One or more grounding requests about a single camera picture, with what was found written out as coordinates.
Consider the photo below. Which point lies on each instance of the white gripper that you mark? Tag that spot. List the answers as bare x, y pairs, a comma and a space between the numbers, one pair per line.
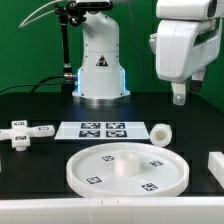
188, 39

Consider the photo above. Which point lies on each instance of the white marker tag sheet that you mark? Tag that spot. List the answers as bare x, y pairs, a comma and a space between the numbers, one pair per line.
101, 130

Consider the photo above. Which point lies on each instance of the white block at right edge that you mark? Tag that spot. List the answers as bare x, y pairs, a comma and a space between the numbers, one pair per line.
216, 166

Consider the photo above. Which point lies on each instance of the white front rail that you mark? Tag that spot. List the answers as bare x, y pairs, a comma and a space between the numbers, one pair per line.
168, 210

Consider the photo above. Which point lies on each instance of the white round table top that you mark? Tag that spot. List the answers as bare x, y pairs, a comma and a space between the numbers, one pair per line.
126, 169

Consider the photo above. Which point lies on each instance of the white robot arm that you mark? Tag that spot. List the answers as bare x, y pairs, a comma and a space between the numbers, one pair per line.
101, 78

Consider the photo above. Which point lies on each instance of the white cross-shaped table base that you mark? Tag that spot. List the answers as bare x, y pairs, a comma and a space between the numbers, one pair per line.
20, 134

